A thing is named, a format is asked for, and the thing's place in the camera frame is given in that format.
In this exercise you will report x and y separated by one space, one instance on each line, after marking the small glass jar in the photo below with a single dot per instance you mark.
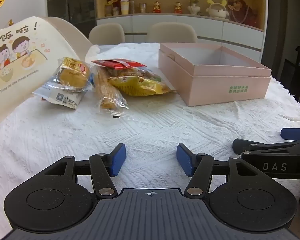
142 8

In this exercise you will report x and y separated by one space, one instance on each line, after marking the yellow white cup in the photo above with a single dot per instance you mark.
124 7

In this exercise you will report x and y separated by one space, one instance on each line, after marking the red edged clear snack packet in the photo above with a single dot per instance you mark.
115 63

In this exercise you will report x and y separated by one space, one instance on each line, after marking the dark glass cabinet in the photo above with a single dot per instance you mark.
70 0

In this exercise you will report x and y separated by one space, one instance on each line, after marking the yellow pastry packet red label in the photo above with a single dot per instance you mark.
73 76

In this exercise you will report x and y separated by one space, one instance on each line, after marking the red gold figurine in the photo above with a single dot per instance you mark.
178 8
156 7

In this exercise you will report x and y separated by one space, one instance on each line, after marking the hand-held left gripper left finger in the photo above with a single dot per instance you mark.
118 158

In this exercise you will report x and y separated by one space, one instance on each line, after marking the beige dining chair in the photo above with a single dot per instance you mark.
171 32
107 33
70 33

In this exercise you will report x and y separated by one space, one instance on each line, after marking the yellow snack packet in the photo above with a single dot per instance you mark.
140 86

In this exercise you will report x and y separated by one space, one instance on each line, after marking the red brown plush ornament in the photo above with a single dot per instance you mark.
240 8

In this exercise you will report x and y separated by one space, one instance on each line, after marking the white textured tablecloth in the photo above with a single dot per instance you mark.
152 122

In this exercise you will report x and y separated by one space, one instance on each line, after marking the pink cardboard box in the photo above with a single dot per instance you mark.
215 85

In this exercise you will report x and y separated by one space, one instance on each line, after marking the blue white snack packet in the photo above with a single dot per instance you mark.
62 97

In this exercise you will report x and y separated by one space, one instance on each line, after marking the white vase with flowers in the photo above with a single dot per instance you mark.
193 8

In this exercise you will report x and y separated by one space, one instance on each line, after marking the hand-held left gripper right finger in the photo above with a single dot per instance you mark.
185 159

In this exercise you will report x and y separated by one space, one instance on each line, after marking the clear bread stick packet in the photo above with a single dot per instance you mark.
106 90

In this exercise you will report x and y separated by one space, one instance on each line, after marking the white yellow bunny lamp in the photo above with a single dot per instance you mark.
216 10

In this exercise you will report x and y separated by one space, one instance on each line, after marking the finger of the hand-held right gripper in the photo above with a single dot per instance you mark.
247 145
293 133

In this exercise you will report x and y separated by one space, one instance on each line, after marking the yellow flower figurine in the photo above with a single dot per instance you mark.
112 1

